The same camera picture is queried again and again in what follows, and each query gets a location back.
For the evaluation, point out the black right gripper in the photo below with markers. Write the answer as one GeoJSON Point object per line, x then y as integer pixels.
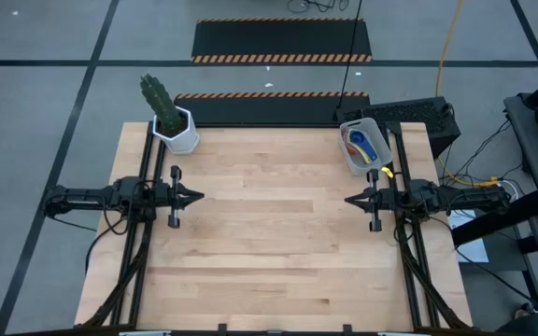
{"type": "Point", "coordinates": [374, 200]}

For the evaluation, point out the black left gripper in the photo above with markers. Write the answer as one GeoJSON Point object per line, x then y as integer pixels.
{"type": "Point", "coordinates": [174, 196]}

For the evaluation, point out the grey plastic basket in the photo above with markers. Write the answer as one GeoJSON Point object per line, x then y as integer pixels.
{"type": "Point", "coordinates": [367, 168]}

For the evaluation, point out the yellow measuring cup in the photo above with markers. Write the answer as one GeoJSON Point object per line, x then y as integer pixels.
{"type": "Point", "coordinates": [387, 172]}

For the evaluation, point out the navy blue measuring cup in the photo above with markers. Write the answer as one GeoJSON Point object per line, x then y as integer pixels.
{"type": "Point", "coordinates": [370, 151]}

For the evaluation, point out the large blue measuring cup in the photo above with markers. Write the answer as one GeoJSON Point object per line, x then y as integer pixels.
{"type": "Point", "coordinates": [356, 136]}

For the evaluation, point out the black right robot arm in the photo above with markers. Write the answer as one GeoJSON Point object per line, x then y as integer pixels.
{"type": "Point", "coordinates": [456, 198]}

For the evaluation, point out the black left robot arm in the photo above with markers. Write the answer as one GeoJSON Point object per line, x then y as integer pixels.
{"type": "Point", "coordinates": [110, 196]}

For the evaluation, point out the white hexagonal plant pot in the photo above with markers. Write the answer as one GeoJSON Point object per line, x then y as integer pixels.
{"type": "Point", "coordinates": [182, 142]}

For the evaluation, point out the green cactus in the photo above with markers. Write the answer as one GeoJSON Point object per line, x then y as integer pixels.
{"type": "Point", "coordinates": [161, 102]}

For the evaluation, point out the black perforated computer case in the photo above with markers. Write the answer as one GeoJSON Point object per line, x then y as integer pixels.
{"type": "Point", "coordinates": [414, 114]}

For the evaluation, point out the black hazard-striped floor mat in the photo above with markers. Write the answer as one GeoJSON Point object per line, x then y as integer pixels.
{"type": "Point", "coordinates": [278, 37]}
{"type": "Point", "coordinates": [259, 109]}

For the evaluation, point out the white paper sheet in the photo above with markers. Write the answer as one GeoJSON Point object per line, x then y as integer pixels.
{"type": "Point", "coordinates": [472, 252]}

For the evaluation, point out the yellow power plug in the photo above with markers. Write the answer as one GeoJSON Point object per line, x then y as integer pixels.
{"type": "Point", "coordinates": [491, 180]}

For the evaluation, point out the person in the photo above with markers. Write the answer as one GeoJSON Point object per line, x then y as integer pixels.
{"type": "Point", "coordinates": [530, 326]}

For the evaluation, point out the black frame crossbar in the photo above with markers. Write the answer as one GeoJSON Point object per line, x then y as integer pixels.
{"type": "Point", "coordinates": [250, 125]}

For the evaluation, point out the black aluminium frame rail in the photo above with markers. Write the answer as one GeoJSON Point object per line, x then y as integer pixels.
{"type": "Point", "coordinates": [413, 280]}
{"type": "Point", "coordinates": [134, 289]}

